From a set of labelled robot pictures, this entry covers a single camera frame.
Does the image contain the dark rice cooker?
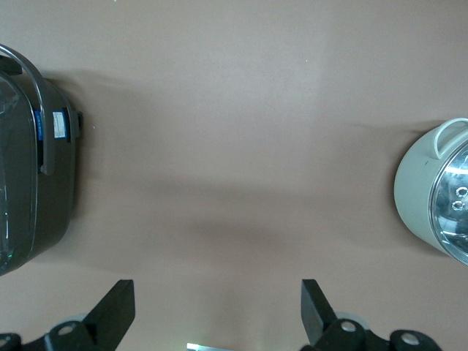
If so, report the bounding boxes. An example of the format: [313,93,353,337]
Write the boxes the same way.
[0,43,84,277]

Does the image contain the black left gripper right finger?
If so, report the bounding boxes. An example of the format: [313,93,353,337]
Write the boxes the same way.
[299,279,442,351]

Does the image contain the steel pot with beige handles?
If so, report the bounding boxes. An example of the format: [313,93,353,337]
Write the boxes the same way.
[393,117,468,267]

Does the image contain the glass lid with round knob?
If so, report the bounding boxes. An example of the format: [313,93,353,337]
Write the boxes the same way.
[429,138,468,266]

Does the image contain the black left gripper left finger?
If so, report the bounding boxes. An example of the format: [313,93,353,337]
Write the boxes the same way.
[43,279,136,351]

